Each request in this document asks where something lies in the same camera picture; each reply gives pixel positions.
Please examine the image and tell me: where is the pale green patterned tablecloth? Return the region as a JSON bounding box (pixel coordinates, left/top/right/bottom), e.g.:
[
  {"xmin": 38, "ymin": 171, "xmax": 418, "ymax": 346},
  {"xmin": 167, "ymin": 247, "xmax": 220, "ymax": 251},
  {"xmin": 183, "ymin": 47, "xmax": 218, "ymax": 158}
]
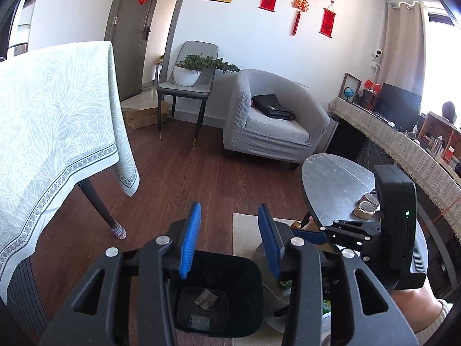
[{"xmin": 0, "ymin": 41, "xmax": 140, "ymax": 298}]

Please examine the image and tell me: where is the wooden picture frame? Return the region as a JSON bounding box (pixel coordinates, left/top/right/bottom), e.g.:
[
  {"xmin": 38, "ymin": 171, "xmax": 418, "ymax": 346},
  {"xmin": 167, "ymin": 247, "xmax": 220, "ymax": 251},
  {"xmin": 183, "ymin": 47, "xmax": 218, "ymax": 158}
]
[{"xmin": 340, "ymin": 73, "xmax": 362, "ymax": 104}]

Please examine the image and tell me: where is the grey refrigerator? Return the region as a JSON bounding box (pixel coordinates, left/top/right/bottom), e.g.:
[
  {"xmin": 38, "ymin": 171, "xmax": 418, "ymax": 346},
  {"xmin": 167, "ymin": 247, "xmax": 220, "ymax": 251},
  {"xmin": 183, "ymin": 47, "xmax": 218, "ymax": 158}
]
[{"xmin": 7, "ymin": 0, "xmax": 40, "ymax": 59}]

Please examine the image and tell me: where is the grey armchair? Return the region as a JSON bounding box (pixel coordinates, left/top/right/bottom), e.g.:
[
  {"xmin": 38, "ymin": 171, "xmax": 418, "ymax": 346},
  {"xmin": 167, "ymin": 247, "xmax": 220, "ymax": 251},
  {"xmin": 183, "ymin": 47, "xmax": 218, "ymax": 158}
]
[{"xmin": 222, "ymin": 69, "xmax": 331, "ymax": 169}]

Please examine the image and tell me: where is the grey door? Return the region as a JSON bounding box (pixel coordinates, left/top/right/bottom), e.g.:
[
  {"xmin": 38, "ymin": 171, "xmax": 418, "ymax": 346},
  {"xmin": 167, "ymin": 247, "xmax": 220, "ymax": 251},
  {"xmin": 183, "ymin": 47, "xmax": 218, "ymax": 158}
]
[{"xmin": 104, "ymin": 0, "xmax": 165, "ymax": 102}]

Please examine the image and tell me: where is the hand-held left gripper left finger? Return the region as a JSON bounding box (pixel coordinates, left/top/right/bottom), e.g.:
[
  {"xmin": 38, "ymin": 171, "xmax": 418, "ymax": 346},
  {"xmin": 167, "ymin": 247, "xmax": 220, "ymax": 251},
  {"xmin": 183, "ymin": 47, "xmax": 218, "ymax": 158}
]
[{"xmin": 39, "ymin": 202, "xmax": 202, "ymax": 346}]

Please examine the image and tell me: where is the grey striped doormat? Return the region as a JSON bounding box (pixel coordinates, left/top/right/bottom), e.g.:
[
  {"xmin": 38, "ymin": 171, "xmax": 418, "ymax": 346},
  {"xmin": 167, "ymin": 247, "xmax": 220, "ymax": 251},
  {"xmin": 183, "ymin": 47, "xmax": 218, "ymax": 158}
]
[{"xmin": 6, "ymin": 256, "xmax": 51, "ymax": 336}]

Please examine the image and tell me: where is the paper scrap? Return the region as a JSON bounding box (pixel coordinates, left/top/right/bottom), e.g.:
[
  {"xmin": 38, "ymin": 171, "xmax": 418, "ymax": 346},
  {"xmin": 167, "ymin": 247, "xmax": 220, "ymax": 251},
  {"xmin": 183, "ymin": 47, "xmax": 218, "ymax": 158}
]
[{"xmin": 194, "ymin": 289, "xmax": 220, "ymax": 311}]

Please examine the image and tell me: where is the cream rug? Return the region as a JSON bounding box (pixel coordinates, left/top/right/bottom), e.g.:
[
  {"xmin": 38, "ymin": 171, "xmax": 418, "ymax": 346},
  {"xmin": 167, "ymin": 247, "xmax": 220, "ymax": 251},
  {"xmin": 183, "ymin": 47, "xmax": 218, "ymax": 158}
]
[{"xmin": 232, "ymin": 212, "xmax": 332, "ymax": 346}]

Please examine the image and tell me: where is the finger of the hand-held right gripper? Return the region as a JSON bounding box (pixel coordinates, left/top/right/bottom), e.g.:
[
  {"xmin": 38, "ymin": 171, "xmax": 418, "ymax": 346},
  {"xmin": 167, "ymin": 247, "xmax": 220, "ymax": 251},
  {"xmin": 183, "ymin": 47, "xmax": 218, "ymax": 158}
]
[{"xmin": 291, "ymin": 221, "xmax": 382, "ymax": 250}]

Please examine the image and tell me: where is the striped table leg sock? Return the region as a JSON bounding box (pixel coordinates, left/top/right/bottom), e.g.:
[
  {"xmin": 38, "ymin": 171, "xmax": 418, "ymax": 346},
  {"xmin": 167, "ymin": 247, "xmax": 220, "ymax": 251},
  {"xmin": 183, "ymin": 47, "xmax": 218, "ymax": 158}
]
[{"xmin": 110, "ymin": 221, "xmax": 131, "ymax": 241}]

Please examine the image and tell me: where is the flat cardboard piece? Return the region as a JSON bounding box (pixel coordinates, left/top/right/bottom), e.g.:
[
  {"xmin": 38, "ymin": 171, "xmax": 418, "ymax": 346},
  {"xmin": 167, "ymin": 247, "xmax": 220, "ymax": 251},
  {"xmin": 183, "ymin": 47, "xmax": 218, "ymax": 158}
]
[{"xmin": 122, "ymin": 100, "xmax": 169, "ymax": 129}]

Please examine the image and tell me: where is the grey dining chair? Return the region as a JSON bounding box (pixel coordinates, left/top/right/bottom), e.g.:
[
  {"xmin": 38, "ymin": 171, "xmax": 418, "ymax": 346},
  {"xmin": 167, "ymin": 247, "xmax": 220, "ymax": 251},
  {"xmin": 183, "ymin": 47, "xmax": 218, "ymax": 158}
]
[{"xmin": 156, "ymin": 40, "xmax": 220, "ymax": 148}]

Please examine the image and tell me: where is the potted plant in white pot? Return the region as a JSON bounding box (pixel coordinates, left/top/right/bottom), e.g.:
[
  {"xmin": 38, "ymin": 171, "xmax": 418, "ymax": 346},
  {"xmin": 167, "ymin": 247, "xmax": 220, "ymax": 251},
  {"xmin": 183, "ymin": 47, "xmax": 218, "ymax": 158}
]
[{"xmin": 173, "ymin": 54, "xmax": 241, "ymax": 87}]

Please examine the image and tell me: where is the black monitor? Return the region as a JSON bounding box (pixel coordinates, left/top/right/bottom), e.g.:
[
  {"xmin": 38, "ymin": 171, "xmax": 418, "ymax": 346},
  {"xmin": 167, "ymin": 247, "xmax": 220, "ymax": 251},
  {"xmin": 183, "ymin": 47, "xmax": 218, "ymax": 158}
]
[{"xmin": 374, "ymin": 83, "xmax": 423, "ymax": 124}]

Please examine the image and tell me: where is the dark green trash bin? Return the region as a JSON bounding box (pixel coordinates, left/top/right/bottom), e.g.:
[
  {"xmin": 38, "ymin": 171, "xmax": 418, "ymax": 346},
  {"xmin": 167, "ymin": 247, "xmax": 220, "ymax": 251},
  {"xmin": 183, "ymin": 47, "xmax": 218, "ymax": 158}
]
[{"xmin": 169, "ymin": 250, "xmax": 265, "ymax": 337}]

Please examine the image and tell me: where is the beige curtain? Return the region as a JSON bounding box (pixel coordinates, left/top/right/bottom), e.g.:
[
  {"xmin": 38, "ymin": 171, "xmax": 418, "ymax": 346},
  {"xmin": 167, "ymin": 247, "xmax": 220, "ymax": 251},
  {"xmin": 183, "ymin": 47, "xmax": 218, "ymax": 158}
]
[{"xmin": 381, "ymin": 2, "xmax": 428, "ymax": 99}]

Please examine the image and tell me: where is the black table leg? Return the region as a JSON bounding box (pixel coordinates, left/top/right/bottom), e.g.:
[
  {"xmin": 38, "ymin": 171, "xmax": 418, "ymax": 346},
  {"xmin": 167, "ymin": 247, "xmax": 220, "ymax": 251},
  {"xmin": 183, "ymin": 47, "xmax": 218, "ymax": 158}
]
[{"xmin": 77, "ymin": 179, "xmax": 116, "ymax": 228}]

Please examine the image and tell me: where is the black bag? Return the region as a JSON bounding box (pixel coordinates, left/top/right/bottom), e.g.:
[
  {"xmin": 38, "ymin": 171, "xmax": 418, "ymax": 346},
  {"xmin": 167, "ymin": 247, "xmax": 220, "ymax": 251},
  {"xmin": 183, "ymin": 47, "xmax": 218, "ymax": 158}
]
[{"xmin": 251, "ymin": 94, "xmax": 296, "ymax": 122}]

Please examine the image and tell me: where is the person's right forearm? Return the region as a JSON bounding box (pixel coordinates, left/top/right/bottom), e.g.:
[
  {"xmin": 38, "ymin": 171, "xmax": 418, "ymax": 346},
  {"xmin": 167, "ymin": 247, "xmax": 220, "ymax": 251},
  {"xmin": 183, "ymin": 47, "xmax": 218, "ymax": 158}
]
[{"xmin": 391, "ymin": 277, "xmax": 455, "ymax": 343}]

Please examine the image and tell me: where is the grey round table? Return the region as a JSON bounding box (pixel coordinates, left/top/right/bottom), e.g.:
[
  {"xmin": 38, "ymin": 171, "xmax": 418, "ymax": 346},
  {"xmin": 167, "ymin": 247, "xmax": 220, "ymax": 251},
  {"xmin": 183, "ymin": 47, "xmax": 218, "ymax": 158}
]
[{"xmin": 252, "ymin": 154, "xmax": 429, "ymax": 328}]

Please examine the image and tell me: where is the cabinet with beige lace cloth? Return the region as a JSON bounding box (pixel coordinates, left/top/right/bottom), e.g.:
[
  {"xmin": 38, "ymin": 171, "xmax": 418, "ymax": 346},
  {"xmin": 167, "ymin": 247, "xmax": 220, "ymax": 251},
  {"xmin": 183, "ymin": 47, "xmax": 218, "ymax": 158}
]
[{"xmin": 328, "ymin": 97, "xmax": 461, "ymax": 241}]

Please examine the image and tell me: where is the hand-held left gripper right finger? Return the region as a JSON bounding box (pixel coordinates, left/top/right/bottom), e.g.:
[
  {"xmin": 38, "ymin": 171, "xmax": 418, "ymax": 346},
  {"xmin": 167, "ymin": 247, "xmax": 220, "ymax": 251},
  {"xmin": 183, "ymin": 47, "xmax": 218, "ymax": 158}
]
[{"xmin": 257, "ymin": 204, "xmax": 420, "ymax": 346}]

